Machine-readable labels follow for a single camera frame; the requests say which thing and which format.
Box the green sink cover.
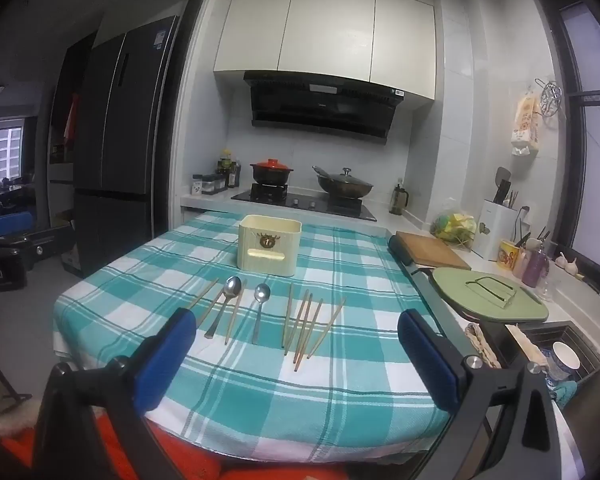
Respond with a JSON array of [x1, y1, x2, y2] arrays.
[[429, 267, 550, 322]]

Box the hanging metal trivet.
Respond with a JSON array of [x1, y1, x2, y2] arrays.
[[534, 78, 565, 119]]

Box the white bowl in sink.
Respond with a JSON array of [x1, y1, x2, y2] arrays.
[[549, 341, 581, 381]]

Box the cream utensil holder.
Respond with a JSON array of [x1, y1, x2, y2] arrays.
[[237, 214, 302, 279]]

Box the black lidded spice jars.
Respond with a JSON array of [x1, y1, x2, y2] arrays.
[[192, 173, 229, 196]]

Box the red lidded clay pot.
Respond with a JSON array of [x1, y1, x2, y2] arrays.
[[250, 158, 295, 186]]

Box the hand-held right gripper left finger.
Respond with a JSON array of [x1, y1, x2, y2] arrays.
[[32, 307, 197, 480]]

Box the black spatula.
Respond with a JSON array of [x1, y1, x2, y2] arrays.
[[493, 166, 512, 206]]

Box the garlic bulbs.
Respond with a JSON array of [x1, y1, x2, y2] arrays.
[[554, 252, 580, 275]]

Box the plastic bag with yellow contents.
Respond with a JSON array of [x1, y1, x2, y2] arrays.
[[430, 204, 479, 251]]

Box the large metal spoon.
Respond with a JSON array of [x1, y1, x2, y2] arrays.
[[204, 276, 242, 339]]

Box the dark dining chairs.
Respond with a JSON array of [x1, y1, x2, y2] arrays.
[[0, 176, 37, 217]]

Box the white wall cabinets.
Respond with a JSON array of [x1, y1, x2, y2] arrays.
[[213, 0, 437, 102]]

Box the dark refrigerator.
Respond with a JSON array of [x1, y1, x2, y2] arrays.
[[72, 15, 181, 279]]

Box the open shelf with red cloth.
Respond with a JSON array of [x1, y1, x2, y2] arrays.
[[49, 44, 98, 203]]

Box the hanging printed bag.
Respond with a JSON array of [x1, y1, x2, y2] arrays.
[[510, 86, 542, 157]]

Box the yellow printed cup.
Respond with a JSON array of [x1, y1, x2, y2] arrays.
[[497, 239, 524, 274]]

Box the black sink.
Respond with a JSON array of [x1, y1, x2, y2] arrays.
[[480, 321, 600, 401]]

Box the black range hood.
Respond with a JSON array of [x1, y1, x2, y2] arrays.
[[243, 70, 402, 145]]

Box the black gas stove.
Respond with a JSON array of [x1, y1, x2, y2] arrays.
[[231, 182, 378, 222]]

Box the wok with glass lid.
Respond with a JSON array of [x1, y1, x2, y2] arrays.
[[312, 165, 375, 200]]

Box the black wire rack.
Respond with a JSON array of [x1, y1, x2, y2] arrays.
[[467, 276, 520, 306]]

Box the glass pitcher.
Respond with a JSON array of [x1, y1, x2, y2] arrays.
[[389, 178, 410, 215]]

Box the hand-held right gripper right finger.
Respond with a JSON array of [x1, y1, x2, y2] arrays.
[[397, 309, 566, 480]]

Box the purple bottle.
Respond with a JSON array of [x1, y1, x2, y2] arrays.
[[522, 247, 550, 289]]

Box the teal plaid tablecloth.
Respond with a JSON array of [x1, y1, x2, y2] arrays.
[[52, 210, 473, 465]]

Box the black rolled mat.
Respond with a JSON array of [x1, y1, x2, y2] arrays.
[[387, 235, 417, 267]]

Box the woven beige cloth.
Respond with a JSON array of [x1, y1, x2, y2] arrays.
[[465, 322, 501, 368]]

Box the wooden cutting board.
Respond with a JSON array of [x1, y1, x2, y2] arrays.
[[395, 230, 472, 271]]

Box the white knife block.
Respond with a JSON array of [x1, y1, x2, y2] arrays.
[[472, 200, 519, 262]]

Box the small metal spoon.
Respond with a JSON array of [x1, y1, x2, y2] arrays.
[[251, 283, 272, 345]]

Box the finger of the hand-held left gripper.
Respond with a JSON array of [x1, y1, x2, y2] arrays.
[[0, 211, 35, 239], [15, 224, 77, 264]]

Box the person's orange clothing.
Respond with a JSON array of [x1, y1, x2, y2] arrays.
[[92, 407, 366, 480]]

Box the condiment bottles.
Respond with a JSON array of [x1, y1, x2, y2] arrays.
[[217, 149, 242, 190]]

